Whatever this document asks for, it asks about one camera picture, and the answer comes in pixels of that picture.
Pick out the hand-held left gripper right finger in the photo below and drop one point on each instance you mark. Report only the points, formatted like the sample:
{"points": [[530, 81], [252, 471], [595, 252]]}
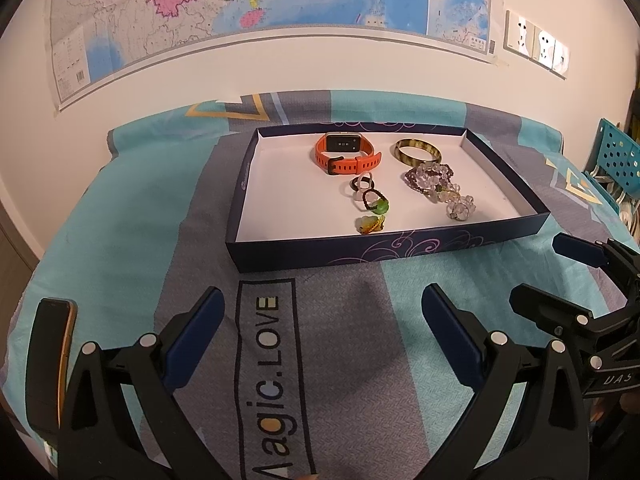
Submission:
{"points": [[450, 345]]}

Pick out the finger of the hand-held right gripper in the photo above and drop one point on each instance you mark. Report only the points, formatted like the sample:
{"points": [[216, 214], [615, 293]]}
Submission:
{"points": [[577, 250], [540, 305]]}

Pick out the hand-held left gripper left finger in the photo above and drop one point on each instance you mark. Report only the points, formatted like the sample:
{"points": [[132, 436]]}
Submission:
{"points": [[195, 345]]}

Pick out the yellow green jade pendant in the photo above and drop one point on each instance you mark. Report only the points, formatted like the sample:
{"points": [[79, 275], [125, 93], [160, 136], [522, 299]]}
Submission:
{"points": [[370, 224]]}

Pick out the navy blue shallow box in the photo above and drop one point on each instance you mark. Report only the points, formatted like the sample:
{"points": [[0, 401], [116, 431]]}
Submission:
{"points": [[285, 200]]}

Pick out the tortoiseshell bangle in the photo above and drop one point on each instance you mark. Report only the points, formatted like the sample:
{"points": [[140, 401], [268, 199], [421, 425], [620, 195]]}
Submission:
{"points": [[415, 158]]}

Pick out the orange smartwatch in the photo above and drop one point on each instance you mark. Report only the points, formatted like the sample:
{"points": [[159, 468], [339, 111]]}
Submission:
{"points": [[360, 164]]}

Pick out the person's right hand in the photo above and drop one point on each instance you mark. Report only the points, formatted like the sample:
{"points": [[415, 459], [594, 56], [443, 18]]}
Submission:
{"points": [[626, 402]]}

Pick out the blue perforated basket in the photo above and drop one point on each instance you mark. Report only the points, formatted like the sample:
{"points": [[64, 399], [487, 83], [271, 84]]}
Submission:
{"points": [[615, 152]]}

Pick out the teal and grey printed blanket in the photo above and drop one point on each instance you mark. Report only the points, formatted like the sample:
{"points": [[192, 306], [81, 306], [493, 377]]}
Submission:
{"points": [[150, 210]]}

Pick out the black phone with gold edge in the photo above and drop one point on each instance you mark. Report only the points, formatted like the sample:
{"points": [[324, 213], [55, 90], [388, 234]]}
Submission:
{"points": [[47, 360]]}

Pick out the beige tape strip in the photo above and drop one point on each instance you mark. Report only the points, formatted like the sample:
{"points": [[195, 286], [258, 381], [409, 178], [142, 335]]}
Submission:
{"points": [[498, 60]]}

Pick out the grey door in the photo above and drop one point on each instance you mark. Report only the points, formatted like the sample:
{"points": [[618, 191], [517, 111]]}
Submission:
{"points": [[10, 250]]}

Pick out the white wall switch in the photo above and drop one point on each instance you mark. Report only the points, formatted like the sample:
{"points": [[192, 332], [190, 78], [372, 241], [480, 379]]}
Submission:
{"points": [[561, 59]]}

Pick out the white wall socket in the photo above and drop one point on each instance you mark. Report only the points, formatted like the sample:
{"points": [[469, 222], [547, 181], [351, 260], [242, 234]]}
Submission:
{"points": [[519, 34], [544, 47]]}

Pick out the colourful wall map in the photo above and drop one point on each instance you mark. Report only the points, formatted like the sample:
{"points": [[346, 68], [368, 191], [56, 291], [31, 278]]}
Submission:
{"points": [[250, 0]]}

